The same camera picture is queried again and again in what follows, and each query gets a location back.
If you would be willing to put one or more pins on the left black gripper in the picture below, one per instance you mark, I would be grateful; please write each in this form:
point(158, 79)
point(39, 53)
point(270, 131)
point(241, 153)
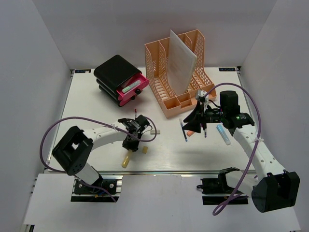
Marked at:
point(133, 147)

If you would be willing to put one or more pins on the yellow highlighter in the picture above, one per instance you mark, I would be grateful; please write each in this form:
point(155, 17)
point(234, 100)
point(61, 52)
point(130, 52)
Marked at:
point(126, 159)

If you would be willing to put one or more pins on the orange highlighter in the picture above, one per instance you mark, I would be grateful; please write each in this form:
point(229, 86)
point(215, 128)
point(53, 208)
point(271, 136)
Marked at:
point(190, 133)

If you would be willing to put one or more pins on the grey eraser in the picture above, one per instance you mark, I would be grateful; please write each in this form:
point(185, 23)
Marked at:
point(153, 132)

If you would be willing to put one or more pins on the tan eraser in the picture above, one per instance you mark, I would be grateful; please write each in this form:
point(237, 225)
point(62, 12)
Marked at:
point(145, 149)

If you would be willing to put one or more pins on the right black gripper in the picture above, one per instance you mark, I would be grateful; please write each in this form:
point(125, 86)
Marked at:
point(194, 119)

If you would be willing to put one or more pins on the green highlighter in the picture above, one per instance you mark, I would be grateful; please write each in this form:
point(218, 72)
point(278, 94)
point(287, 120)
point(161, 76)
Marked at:
point(131, 86)

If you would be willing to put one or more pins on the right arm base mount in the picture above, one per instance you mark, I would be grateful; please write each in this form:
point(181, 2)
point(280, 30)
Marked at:
point(217, 190)

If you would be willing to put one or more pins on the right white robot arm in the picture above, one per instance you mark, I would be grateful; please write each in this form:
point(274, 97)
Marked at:
point(275, 187)

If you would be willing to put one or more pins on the light blue highlighter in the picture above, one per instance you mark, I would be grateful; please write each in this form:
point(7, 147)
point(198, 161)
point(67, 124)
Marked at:
point(223, 134)

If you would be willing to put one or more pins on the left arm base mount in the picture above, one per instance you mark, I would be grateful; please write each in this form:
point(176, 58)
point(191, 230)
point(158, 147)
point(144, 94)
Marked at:
point(107, 190)

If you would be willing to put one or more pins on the dark purple gel pen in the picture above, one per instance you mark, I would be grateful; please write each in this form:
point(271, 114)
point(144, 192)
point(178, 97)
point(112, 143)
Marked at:
point(205, 129)

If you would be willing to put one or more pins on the black pink drawer unit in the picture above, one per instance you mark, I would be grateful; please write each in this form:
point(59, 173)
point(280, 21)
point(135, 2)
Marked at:
point(111, 74)

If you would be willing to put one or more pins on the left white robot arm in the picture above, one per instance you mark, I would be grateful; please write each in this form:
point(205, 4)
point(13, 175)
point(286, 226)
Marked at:
point(74, 148)

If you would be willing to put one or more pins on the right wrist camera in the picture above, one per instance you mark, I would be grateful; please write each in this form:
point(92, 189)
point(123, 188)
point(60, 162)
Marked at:
point(201, 96)

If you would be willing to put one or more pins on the blue gel pen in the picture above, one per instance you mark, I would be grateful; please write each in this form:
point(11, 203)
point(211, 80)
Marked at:
point(181, 124)

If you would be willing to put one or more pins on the purple highlighter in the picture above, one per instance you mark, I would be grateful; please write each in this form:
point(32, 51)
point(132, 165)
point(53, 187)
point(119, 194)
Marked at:
point(127, 83)

